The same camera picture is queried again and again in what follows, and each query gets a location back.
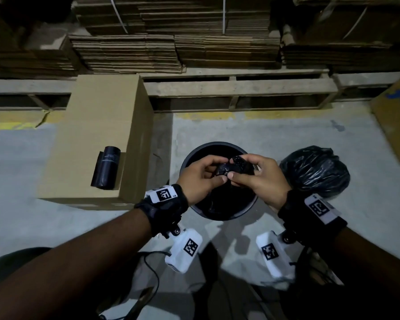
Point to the person's left hand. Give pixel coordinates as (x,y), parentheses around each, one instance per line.
(196,179)

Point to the person's right hand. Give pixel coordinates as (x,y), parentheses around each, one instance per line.
(263,179)

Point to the round black bin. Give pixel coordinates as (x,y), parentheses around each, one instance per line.
(226,204)

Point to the roll of black bags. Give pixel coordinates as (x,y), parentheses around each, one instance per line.
(106,168)

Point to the person's left forearm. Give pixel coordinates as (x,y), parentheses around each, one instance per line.
(70,263)

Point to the person's right forearm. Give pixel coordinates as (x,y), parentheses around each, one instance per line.
(370,273)

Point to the person's black shorts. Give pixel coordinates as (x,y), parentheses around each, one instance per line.
(13,266)

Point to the wooden pallet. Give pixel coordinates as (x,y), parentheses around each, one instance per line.
(370,79)
(23,86)
(240,88)

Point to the large plain cardboard box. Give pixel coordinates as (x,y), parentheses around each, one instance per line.
(100,129)

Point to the stack of flattened cardboard sheets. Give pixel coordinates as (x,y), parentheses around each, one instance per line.
(226,51)
(346,46)
(26,63)
(126,53)

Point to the cardboard box with blue tape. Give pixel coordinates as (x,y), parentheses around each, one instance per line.
(396,123)

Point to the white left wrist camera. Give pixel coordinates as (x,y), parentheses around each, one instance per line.
(185,249)

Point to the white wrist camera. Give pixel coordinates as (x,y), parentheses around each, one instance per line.
(273,256)
(185,249)

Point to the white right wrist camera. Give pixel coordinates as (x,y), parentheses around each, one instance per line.
(273,256)

